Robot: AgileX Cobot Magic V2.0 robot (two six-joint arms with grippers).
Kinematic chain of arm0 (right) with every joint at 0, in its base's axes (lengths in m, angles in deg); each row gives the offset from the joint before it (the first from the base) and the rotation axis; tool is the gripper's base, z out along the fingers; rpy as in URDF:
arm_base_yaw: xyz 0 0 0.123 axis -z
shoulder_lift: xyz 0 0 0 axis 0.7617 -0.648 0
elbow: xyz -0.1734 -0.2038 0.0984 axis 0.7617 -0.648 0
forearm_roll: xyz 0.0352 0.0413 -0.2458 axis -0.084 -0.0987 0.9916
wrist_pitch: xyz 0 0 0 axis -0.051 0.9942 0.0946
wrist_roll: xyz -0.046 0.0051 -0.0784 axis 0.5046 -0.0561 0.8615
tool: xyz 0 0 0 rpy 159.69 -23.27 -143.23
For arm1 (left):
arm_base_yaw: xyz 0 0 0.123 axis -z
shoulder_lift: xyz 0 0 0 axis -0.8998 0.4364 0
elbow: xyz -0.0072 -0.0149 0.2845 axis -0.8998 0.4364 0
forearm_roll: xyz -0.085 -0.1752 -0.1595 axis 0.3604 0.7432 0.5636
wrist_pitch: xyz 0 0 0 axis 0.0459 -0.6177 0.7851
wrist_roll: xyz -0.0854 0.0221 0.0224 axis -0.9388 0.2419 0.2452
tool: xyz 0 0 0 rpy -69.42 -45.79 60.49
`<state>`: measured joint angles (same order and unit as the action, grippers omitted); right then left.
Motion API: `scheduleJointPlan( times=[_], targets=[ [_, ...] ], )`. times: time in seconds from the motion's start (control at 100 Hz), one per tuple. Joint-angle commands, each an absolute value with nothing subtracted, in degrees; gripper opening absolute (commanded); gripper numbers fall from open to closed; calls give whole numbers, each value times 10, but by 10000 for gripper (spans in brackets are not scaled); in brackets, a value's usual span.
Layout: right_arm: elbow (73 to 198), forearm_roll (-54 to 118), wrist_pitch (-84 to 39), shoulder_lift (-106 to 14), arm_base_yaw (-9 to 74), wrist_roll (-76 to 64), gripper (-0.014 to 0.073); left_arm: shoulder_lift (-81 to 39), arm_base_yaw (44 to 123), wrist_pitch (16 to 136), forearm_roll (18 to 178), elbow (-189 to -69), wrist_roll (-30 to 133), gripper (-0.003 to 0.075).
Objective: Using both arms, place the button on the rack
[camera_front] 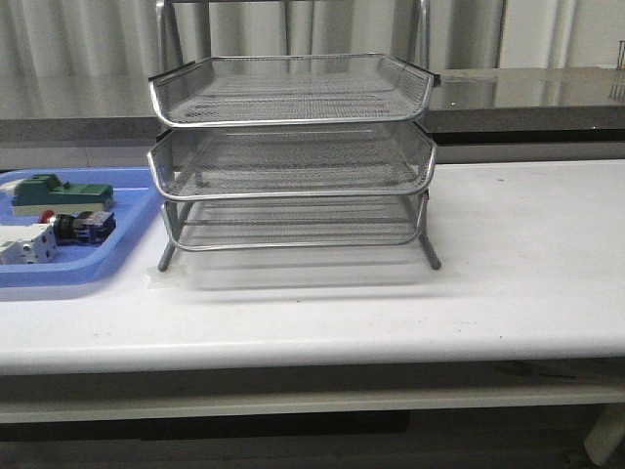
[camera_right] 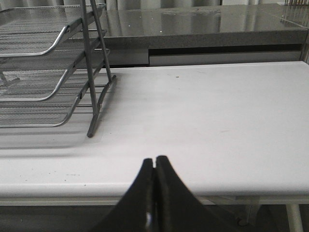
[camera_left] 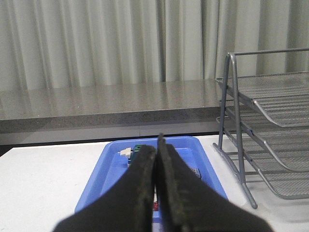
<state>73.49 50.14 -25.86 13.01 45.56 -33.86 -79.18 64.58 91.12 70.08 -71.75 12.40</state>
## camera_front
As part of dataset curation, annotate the blue plastic tray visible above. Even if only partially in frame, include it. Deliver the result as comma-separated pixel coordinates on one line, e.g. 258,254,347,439
1,167,161,287

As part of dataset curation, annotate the red push button switch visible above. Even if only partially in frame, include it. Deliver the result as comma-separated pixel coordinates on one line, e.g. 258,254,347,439
38,210,116,245

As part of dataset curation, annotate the silver mesh tray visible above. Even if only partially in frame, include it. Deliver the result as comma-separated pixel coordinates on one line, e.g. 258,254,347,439
147,122,438,201
148,53,440,128
162,194,427,252

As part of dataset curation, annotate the grey metal rack frame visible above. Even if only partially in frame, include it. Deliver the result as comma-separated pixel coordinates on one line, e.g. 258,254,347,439
154,0,443,273

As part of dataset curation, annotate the green terminal block component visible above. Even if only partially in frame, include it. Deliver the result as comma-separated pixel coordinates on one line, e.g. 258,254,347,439
12,173,114,215

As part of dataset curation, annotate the white circuit breaker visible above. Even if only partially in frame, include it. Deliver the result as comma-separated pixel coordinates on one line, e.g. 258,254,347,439
1,224,58,265

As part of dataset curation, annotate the grey stone counter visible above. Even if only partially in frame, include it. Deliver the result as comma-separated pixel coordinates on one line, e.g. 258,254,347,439
1,67,624,170

